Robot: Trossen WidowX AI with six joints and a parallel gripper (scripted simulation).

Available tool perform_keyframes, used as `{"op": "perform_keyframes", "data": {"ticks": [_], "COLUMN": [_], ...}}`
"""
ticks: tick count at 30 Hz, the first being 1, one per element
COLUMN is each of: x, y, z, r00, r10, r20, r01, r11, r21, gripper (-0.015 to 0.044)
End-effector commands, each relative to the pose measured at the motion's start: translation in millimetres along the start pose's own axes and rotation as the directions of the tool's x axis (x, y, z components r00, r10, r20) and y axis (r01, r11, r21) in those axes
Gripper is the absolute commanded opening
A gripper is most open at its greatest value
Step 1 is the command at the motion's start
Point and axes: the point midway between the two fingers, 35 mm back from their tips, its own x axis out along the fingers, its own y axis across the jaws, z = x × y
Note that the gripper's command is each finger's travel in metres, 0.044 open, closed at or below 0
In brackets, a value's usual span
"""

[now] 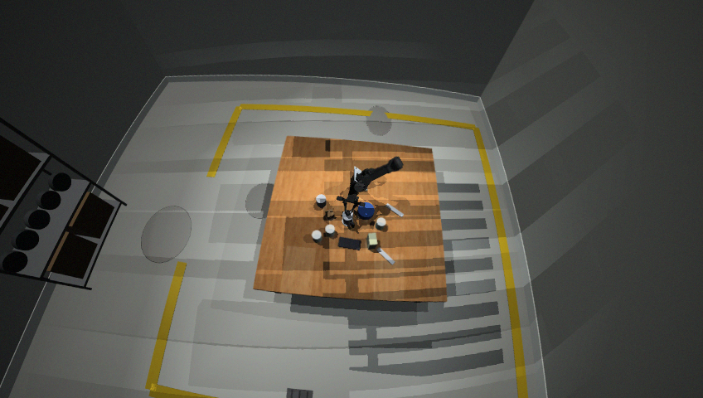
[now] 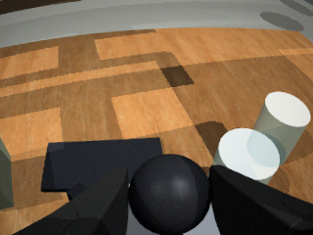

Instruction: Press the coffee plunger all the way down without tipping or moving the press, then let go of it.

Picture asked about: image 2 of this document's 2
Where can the glass french press with plunger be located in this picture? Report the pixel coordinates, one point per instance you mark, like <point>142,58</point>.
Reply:
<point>170,195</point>

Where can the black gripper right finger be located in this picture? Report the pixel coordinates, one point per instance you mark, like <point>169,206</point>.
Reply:
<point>243,206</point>

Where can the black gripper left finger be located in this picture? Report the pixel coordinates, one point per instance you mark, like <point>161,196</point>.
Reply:
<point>101,209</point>

